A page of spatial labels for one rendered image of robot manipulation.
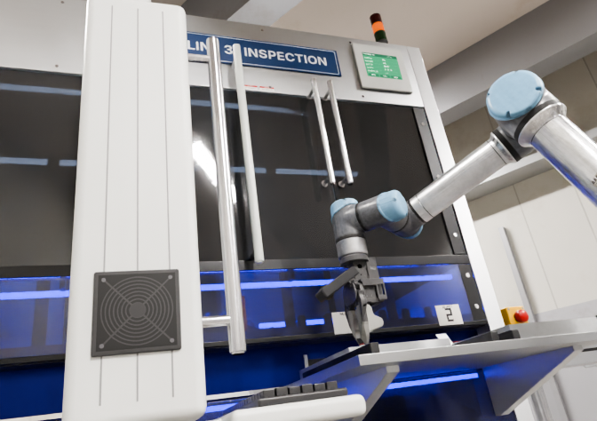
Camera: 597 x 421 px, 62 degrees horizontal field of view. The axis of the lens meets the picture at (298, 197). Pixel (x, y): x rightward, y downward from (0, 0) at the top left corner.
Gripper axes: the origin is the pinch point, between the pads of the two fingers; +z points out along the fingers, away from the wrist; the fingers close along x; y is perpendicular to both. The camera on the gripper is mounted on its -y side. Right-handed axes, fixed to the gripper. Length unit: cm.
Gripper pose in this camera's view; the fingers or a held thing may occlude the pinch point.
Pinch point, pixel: (361, 341)
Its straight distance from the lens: 120.5
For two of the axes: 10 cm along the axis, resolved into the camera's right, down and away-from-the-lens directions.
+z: 1.3, 9.0, -4.2
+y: 9.4, 0.2, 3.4
